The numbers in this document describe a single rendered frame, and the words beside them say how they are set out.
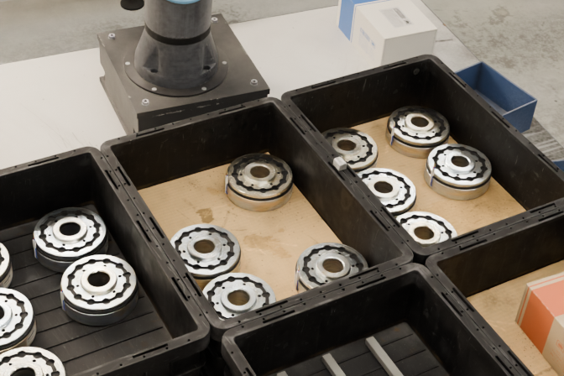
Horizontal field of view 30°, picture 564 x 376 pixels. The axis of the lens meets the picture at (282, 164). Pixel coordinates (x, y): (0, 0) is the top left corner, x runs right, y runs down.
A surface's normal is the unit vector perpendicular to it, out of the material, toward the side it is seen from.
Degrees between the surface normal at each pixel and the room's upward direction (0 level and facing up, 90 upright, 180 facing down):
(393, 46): 90
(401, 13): 0
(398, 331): 0
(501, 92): 90
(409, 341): 0
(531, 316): 90
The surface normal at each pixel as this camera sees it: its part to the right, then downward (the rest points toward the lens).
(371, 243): -0.88, 0.26
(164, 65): -0.18, 0.38
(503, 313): 0.07, -0.76
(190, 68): 0.40, 0.39
